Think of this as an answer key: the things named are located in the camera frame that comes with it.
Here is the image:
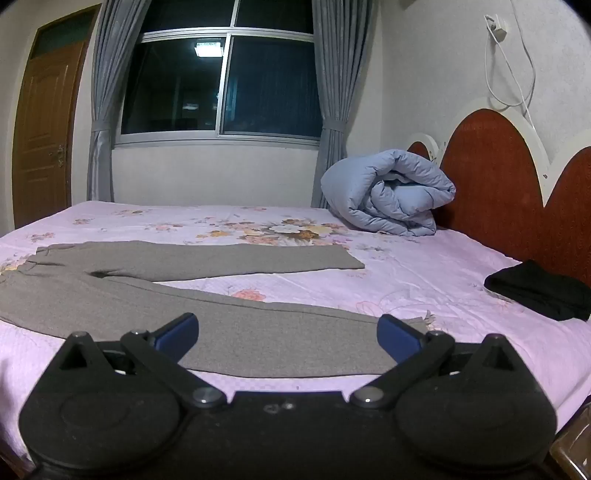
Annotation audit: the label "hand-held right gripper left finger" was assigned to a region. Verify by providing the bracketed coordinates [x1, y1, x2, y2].
[59, 312, 228, 409]

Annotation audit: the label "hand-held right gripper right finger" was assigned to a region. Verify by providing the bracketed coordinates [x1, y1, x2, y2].
[349, 314, 524, 409]

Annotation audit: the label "grey pants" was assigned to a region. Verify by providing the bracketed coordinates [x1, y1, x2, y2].
[0, 240, 437, 378]

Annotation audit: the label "bed with pink floral sheet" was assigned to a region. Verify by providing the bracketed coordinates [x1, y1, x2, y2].
[0, 200, 591, 467]

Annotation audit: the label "light blue rolled quilt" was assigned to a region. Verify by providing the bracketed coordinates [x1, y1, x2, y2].
[320, 148, 457, 238]

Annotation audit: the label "black folded cloth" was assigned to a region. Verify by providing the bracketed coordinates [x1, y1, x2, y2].
[484, 259, 591, 322]

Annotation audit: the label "red and white headboard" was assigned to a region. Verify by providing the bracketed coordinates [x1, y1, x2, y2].
[406, 96, 591, 288]

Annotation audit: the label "brown wooden furniture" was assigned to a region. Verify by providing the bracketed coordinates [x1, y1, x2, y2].
[549, 401, 591, 480]

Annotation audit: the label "grey curtain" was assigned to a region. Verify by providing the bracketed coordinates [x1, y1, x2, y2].
[310, 0, 375, 209]
[87, 0, 153, 204]

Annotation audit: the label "brown wooden door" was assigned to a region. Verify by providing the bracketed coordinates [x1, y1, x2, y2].
[11, 4, 102, 230]

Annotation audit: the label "sliding glass window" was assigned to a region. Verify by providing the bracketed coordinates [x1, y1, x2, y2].
[115, 0, 324, 147]

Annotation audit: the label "white cable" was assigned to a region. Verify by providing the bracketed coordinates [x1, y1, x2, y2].
[484, 0, 546, 139]

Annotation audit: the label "white wall charger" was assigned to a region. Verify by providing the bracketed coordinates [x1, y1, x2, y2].
[484, 13, 508, 40]

